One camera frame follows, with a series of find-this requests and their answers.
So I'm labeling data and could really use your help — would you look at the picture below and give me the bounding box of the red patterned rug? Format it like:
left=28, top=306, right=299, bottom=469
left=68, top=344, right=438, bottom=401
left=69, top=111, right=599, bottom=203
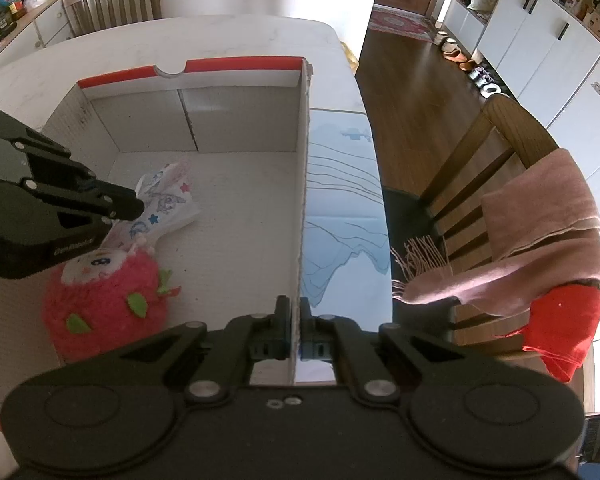
left=369, top=5, right=441, bottom=43

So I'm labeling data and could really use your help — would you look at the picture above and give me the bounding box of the pink fringed scarf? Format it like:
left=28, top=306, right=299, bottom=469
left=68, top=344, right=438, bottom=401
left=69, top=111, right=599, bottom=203
left=390, top=147, right=600, bottom=318

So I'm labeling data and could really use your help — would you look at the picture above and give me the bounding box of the white cabinet with black handles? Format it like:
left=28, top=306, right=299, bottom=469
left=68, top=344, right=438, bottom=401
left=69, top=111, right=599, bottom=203
left=472, top=0, right=600, bottom=128

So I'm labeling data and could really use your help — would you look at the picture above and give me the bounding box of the red and white cardboard box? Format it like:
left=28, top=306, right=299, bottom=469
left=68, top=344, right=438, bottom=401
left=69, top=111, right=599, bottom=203
left=0, top=56, right=315, bottom=431

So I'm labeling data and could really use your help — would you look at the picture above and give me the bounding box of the wooden slat-back chair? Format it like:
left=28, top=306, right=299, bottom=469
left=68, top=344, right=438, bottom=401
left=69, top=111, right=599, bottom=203
left=61, top=0, right=163, bottom=38
left=382, top=94, right=600, bottom=361

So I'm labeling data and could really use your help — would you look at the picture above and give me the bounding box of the yellow cloth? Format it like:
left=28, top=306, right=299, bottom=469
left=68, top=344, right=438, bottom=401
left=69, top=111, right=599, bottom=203
left=340, top=40, right=361, bottom=76

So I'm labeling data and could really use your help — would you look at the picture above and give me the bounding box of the pink plush toy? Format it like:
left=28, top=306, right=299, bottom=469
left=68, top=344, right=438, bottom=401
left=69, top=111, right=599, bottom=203
left=41, top=247, right=182, bottom=363

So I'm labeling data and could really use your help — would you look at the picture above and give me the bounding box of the blue mountain print mat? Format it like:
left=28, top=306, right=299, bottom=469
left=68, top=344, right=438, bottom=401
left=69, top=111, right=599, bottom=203
left=296, top=106, right=396, bottom=386

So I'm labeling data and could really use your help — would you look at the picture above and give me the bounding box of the white fridge with stickers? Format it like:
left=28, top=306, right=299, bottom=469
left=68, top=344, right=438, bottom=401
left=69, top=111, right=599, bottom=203
left=545, top=50, right=600, bottom=186

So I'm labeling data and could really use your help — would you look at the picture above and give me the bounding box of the white cartoon printed cloth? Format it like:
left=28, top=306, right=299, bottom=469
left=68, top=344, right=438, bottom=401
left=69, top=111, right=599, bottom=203
left=100, top=156, right=202, bottom=251

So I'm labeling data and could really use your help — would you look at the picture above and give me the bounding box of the wooden top sideboard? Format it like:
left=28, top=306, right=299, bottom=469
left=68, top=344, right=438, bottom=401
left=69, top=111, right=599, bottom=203
left=0, top=0, right=76, bottom=58

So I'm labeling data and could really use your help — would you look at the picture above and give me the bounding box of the black seat cushion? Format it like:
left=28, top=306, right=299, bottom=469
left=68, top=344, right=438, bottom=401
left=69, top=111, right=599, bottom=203
left=382, top=186, right=456, bottom=343

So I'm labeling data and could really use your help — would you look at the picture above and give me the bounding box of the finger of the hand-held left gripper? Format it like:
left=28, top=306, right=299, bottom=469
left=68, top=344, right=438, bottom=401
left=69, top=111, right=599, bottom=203
left=0, top=106, right=147, bottom=222

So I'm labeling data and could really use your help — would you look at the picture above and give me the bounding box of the row of shoes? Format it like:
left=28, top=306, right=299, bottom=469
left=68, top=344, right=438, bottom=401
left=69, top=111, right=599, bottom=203
left=432, top=30, right=503, bottom=100

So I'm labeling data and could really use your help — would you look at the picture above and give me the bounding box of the low white cabinet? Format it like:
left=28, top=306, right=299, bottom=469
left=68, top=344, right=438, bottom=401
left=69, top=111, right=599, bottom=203
left=442, top=0, right=491, bottom=56

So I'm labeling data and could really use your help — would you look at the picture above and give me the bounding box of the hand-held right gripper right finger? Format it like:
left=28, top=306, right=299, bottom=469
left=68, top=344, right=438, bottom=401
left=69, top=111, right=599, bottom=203
left=298, top=297, right=476, bottom=406

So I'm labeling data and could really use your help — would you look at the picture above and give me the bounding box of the red cloth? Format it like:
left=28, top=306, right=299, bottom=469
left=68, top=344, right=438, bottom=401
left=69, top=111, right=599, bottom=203
left=522, top=282, right=600, bottom=382

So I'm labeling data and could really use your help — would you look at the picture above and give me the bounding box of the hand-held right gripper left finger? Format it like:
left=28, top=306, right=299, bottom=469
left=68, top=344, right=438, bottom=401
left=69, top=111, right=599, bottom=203
left=120, top=295, right=293, bottom=403

